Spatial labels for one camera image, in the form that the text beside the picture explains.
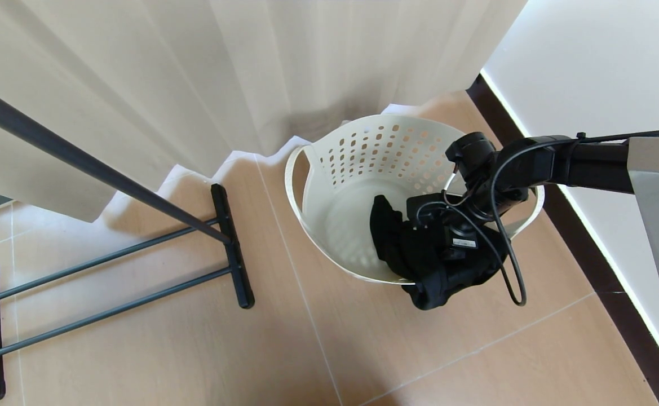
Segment black garment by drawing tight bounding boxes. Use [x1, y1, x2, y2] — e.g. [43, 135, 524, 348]
[370, 195, 509, 311]

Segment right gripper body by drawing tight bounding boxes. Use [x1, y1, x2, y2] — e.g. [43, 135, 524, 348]
[439, 219, 505, 271]

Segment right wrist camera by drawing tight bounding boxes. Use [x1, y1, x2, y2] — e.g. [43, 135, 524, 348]
[407, 193, 459, 227]

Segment black cable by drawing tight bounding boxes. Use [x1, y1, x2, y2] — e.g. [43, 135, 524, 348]
[490, 138, 575, 308]

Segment black clothes rack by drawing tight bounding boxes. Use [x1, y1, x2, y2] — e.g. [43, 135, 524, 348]
[0, 79, 255, 402]

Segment white laundry basket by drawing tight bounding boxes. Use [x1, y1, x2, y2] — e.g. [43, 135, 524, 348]
[284, 114, 545, 285]

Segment beige curtain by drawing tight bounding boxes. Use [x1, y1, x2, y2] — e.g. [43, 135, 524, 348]
[0, 0, 527, 223]

